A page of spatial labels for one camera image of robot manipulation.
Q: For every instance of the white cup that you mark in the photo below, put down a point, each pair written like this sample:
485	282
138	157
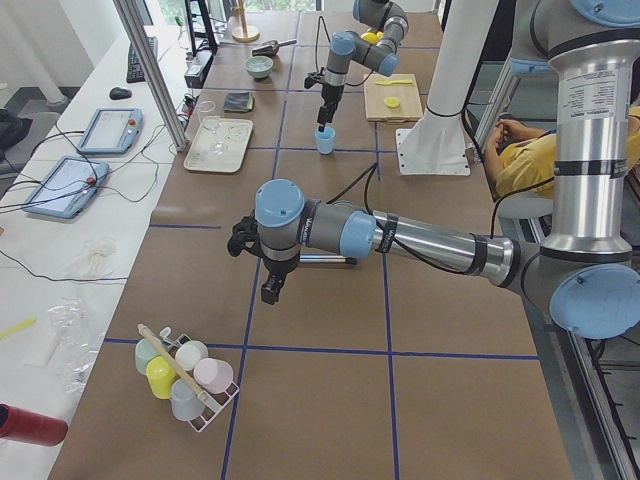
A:
190	353

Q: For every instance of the light blue cup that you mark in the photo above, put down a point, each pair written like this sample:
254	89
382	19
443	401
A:
325	139

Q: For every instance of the yellow plastic knife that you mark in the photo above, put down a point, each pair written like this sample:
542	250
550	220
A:
402	81

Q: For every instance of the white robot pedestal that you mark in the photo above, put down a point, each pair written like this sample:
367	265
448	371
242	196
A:
436	144

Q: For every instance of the yellow cup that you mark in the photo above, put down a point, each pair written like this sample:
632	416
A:
161	377

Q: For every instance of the grey folded cloth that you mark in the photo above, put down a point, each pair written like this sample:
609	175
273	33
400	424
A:
238	102

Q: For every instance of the lower teach pendant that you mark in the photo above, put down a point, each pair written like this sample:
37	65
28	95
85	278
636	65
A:
67	188

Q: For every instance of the mint green cup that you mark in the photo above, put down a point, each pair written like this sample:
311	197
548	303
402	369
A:
144	353

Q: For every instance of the steel muddler black tip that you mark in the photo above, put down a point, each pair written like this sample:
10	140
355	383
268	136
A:
327	259

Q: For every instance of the person in yellow shirt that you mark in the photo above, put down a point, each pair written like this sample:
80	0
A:
517	156

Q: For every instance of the white gloves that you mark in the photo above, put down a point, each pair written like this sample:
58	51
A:
94	261

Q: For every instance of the cream bear tray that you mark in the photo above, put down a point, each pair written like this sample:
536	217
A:
235	133

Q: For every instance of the clear wine glass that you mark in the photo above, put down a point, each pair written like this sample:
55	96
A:
210	121

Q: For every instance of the aluminium frame post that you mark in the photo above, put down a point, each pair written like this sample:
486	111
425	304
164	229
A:
132	23

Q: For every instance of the pink cup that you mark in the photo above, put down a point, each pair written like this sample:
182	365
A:
213	375

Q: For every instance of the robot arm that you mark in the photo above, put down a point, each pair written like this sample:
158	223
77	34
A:
580	276
347	46

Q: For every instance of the bamboo cutting board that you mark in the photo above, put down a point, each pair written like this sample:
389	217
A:
410	108

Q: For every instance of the black computer mouse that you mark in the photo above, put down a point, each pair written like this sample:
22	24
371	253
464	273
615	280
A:
119	93

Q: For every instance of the teach pendant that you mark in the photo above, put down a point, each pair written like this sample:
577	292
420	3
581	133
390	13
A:
111	132
67	188

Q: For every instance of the upper teach pendant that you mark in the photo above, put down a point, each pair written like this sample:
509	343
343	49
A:
111	132

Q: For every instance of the clear plastic bag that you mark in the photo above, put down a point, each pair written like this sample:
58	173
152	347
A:
77	340

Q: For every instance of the black power strip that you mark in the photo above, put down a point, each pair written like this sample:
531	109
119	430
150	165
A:
197	71

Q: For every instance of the wooden cup tree stand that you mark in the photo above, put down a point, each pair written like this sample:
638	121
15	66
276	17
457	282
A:
244	33

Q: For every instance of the white cup rack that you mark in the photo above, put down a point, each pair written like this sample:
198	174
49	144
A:
214	404

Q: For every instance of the black keyboard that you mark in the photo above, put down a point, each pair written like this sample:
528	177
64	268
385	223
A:
135	73

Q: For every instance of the yellow lemon slices stack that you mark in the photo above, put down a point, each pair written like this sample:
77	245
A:
391	102

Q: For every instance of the yellow lemon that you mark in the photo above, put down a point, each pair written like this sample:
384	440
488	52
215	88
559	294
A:
370	37

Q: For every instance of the steel ice scoop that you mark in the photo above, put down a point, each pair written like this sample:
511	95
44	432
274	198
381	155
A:
271	48

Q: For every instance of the grey blue cup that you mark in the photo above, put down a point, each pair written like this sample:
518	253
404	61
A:
184	403

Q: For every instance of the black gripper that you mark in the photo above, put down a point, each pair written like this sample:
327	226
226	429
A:
278	267
329	94

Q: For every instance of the green bowl of ice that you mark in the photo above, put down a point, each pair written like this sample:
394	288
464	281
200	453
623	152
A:
259	67

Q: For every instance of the red bottle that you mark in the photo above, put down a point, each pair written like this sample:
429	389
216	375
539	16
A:
30	427

